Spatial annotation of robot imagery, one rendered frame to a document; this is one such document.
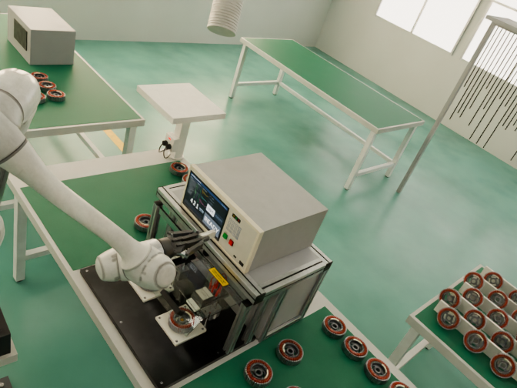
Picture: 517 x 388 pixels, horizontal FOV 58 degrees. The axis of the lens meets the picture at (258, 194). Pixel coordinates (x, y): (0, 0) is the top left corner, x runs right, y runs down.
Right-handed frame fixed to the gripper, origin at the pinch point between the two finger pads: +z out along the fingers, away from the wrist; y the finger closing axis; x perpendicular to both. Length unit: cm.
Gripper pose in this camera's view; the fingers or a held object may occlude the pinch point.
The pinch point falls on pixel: (207, 235)
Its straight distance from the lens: 171.7
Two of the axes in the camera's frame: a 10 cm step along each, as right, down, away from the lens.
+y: 6.3, 5.9, -5.1
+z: 7.2, -1.9, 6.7
